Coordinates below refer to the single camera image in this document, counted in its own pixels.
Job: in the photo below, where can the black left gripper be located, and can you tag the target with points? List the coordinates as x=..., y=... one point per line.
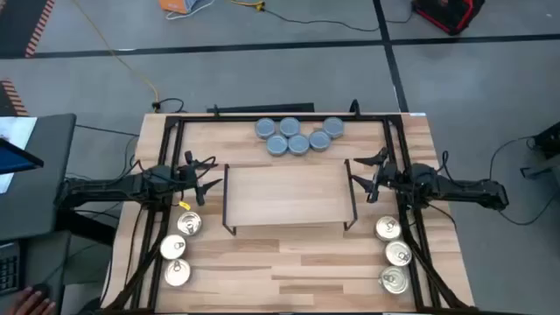
x=188, y=179

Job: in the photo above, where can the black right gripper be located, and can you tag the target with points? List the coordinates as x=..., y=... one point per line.
x=391, y=179

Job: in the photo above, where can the gold can blue label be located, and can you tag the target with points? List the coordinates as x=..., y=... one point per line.
x=394, y=280
x=387, y=228
x=189, y=223
x=398, y=253

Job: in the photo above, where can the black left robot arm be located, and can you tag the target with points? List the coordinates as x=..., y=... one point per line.
x=109, y=188

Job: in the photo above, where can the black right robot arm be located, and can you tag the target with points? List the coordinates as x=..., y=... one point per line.
x=464, y=190

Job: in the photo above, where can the wooden shelf black legs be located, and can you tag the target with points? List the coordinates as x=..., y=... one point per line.
x=284, y=192

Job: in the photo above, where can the yellow tag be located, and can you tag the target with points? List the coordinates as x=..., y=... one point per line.
x=184, y=205

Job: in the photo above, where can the black table clamp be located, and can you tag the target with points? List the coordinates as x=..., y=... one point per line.
x=354, y=107
x=215, y=111

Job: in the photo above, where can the black bar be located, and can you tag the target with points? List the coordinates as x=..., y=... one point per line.
x=262, y=108

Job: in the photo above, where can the grey desk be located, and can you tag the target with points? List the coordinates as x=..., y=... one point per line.
x=48, y=184

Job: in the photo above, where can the orange object on floor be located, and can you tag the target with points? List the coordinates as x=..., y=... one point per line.
x=170, y=18

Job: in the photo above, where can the grey keyboard tray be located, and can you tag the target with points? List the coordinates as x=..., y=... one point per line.
x=48, y=262

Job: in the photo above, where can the orange cardboard box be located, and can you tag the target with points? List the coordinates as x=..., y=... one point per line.
x=172, y=5

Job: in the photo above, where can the red and black case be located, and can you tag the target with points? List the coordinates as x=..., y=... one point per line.
x=450, y=13

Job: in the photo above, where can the black equipment stand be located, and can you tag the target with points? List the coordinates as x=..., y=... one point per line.
x=549, y=142

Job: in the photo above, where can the blue screen monitor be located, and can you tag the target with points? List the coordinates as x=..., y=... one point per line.
x=13, y=159

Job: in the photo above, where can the white paper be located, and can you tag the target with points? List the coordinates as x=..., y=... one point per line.
x=17, y=129

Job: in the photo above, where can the black mouse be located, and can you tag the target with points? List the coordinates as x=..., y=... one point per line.
x=40, y=289

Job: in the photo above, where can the black mat orange stripes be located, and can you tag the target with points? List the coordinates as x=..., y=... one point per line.
x=17, y=26
x=11, y=98

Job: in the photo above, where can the black keyboard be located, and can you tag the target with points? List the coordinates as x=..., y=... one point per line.
x=9, y=267

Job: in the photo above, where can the person's hand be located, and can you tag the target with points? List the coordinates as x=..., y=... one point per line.
x=30, y=304

